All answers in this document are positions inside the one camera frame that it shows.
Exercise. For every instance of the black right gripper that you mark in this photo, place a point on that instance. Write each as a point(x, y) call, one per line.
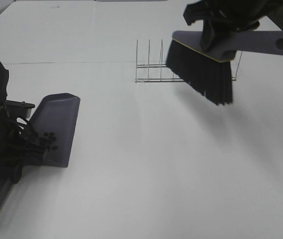
point(220, 16)

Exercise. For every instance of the grey hand brush black bristles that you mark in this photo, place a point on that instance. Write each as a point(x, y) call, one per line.
point(209, 72)

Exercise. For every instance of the grey plastic dustpan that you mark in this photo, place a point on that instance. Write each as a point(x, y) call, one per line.
point(57, 113)

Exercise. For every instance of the dark coffee bean pile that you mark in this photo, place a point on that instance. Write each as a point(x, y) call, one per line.
point(48, 141)

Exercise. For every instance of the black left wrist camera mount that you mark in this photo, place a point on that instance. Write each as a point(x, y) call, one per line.
point(15, 109)

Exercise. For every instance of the metal wire rack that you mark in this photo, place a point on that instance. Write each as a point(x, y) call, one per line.
point(156, 71)

